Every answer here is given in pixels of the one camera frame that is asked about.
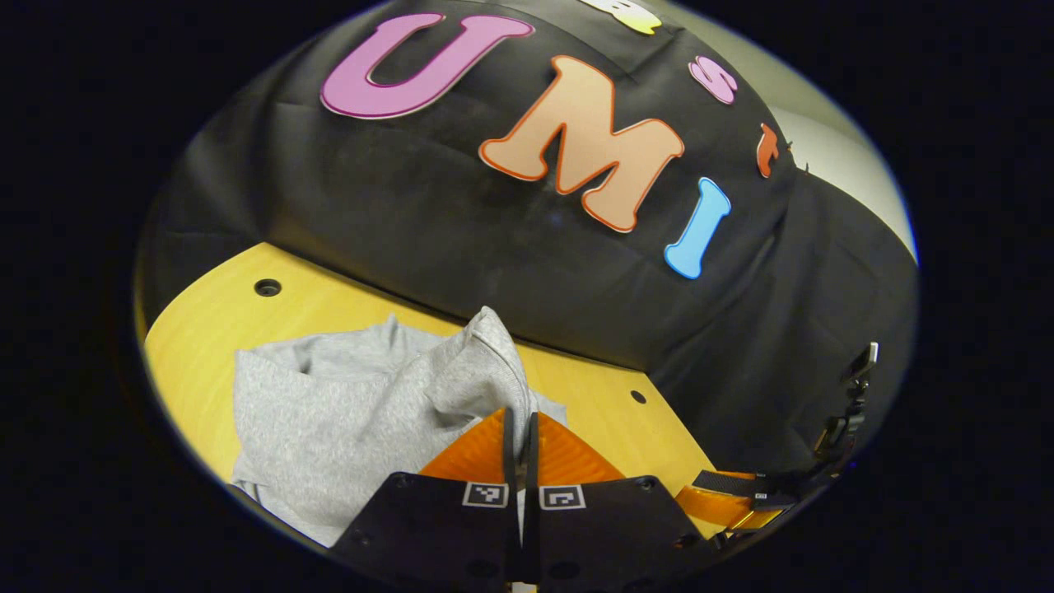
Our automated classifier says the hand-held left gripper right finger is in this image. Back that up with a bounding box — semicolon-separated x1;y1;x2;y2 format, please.
525;410;725;591

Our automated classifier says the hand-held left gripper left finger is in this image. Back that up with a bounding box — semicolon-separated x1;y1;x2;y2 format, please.
329;408;521;591

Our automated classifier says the black backdrop cloth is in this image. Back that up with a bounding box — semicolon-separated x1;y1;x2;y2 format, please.
136;0;920;495

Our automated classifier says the grey zip sweatshirt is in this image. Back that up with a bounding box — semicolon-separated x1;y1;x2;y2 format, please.
231;306;569;549

